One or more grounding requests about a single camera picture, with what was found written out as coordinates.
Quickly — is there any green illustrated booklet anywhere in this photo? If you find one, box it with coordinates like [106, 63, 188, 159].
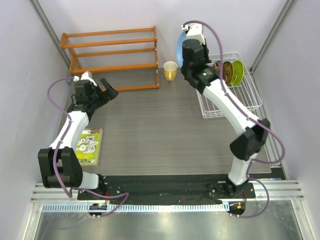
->
[75, 128, 103, 166]

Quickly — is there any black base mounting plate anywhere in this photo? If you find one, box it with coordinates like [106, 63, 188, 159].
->
[77, 174, 256, 206]

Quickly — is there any red floral plate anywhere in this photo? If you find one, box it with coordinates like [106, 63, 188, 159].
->
[212, 60, 221, 75]

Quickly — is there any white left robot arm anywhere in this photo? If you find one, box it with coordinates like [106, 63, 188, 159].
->
[37, 77, 119, 200]

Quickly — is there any dark yellow patterned plate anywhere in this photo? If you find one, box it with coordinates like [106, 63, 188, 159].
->
[223, 61, 234, 85]

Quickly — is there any lime green plate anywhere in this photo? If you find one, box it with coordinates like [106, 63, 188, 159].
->
[229, 60, 245, 87]

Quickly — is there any yellow mug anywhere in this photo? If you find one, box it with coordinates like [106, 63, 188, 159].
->
[163, 61, 178, 82]

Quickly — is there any light blue plate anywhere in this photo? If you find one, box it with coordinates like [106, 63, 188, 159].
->
[176, 32, 187, 68]

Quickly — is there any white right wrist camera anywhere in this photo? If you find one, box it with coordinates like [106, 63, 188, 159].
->
[181, 23, 206, 45]

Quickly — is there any white wire dish rack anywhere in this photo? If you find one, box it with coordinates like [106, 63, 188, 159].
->
[194, 51, 263, 120]

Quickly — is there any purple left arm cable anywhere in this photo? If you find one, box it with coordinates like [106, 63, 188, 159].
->
[47, 76, 130, 218]

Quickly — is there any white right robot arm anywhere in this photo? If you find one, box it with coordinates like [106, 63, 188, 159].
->
[181, 39, 270, 198]

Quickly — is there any aluminium frame rail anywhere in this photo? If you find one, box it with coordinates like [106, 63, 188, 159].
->
[31, 180, 304, 216]

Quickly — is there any orange wooden shelf rack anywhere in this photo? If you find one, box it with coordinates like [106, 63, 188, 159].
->
[59, 25, 160, 92]

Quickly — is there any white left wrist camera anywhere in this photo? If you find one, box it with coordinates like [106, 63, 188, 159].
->
[73, 71, 98, 87]

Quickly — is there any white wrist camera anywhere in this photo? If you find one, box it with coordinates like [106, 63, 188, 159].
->
[73, 71, 98, 87]
[181, 23, 206, 45]

